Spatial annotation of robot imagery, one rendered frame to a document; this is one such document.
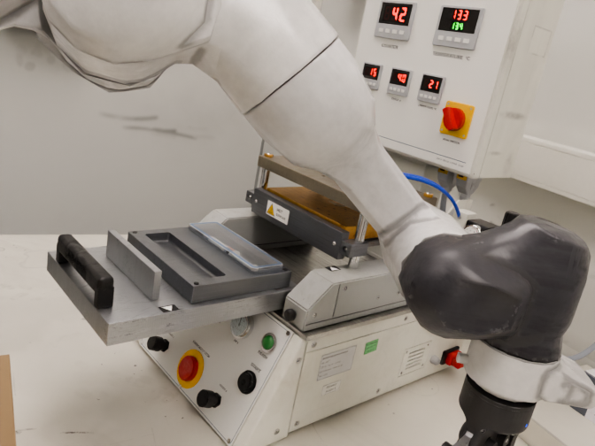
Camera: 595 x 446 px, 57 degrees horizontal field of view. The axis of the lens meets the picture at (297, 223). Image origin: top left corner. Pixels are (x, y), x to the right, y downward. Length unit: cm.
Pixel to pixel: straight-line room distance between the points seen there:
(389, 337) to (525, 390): 37
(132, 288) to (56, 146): 162
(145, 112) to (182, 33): 195
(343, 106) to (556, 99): 97
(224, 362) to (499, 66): 63
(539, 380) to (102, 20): 50
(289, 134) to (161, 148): 195
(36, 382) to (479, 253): 69
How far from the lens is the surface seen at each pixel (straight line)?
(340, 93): 46
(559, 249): 56
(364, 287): 83
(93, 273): 70
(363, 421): 96
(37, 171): 235
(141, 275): 74
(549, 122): 139
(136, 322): 68
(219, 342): 89
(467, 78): 98
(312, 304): 77
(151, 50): 41
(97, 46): 40
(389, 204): 61
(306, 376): 83
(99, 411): 90
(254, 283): 77
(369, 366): 94
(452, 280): 52
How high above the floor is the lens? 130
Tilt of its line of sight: 17 degrees down
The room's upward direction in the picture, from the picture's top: 11 degrees clockwise
